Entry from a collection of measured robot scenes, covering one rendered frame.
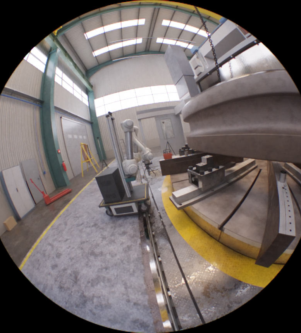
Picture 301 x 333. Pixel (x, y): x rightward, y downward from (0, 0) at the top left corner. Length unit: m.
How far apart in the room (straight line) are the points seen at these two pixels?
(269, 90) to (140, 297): 2.23
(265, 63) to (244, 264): 4.85
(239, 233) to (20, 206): 5.91
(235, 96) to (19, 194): 6.32
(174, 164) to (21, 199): 5.72
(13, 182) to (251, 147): 6.32
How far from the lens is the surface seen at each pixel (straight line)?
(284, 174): 1.28
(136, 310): 1.27
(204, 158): 1.56
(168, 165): 2.53
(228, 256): 1.39
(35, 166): 6.88
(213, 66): 6.01
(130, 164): 1.43
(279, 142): 1.32
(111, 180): 1.83
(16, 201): 5.39
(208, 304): 1.23
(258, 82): 1.37
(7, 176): 5.39
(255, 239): 1.19
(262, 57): 4.88
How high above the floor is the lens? 1.21
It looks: 14 degrees down
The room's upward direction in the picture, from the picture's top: 13 degrees counter-clockwise
